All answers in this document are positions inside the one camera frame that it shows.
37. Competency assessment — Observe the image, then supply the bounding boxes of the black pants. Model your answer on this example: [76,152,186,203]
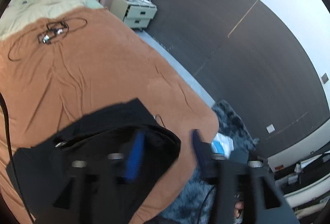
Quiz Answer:
[6,99,181,223]

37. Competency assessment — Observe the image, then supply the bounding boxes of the blue white packet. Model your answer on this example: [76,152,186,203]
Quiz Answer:
[211,133,234,159]

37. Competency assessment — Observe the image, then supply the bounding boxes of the grey shaggy rug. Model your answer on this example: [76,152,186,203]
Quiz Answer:
[148,99,259,223]

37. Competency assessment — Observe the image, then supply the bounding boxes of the orange-brown bed blanket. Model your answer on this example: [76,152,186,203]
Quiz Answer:
[1,7,219,223]

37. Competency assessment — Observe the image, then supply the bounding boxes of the white bedside drawer cabinet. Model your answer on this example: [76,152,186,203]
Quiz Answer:
[110,0,157,30]

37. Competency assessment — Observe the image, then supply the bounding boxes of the tangled black cables on bed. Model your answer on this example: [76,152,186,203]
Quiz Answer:
[7,17,88,62]

